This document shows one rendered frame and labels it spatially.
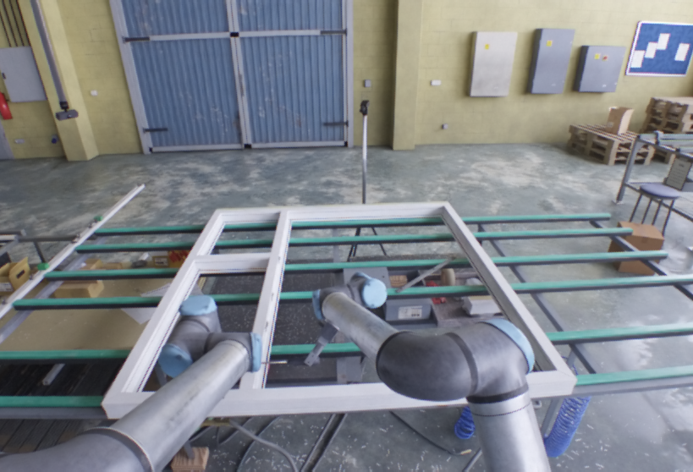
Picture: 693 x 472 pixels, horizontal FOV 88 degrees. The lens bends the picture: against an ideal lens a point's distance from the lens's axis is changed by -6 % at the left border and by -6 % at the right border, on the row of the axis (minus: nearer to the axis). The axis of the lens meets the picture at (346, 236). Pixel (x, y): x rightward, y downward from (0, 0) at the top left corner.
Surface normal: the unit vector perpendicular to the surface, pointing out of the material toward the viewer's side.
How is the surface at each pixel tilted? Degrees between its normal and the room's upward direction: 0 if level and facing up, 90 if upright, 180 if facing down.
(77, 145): 90
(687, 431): 0
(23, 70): 90
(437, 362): 36
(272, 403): 90
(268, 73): 90
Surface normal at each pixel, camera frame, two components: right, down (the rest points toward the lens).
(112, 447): 0.50, -0.86
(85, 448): 0.20, -0.97
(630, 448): -0.01, -0.88
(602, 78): 0.04, 0.47
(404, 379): -0.57, 0.12
